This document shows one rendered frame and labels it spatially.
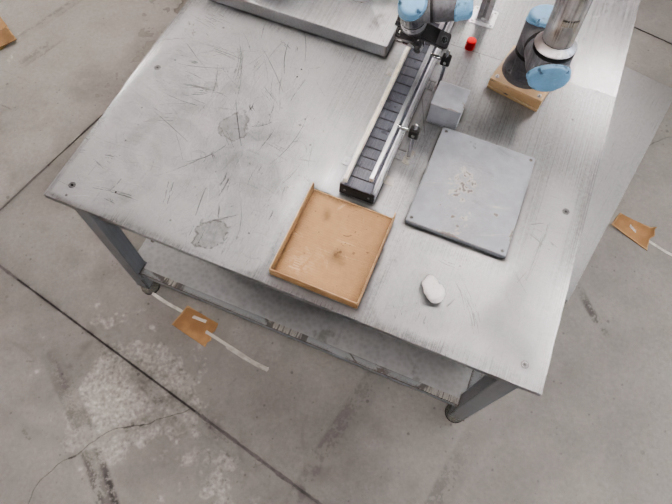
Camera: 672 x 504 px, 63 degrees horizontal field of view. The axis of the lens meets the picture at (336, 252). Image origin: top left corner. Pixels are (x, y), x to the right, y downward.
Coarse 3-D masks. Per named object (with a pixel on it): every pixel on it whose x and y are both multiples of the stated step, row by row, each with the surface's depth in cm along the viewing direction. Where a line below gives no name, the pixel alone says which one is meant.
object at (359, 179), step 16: (416, 64) 179; (400, 80) 176; (400, 96) 173; (384, 112) 171; (384, 128) 168; (368, 144) 165; (384, 144) 166; (368, 160) 163; (384, 160) 163; (352, 176) 160; (368, 176) 161; (368, 192) 158
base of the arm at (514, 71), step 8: (512, 56) 174; (520, 56) 170; (504, 64) 178; (512, 64) 175; (520, 64) 171; (504, 72) 178; (512, 72) 174; (520, 72) 172; (512, 80) 176; (520, 80) 174; (528, 88) 176
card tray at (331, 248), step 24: (312, 192) 163; (312, 216) 160; (336, 216) 160; (360, 216) 160; (384, 216) 160; (288, 240) 156; (312, 240) 157; (336, 240) 157; (360, 240) 157; (384, 240) 153; (288, 264) 153; (312, 264) 154; (336, 264) 154; (360, 264) 154; (312, 288) 148; (336, 288) 151; (360, 288) 151
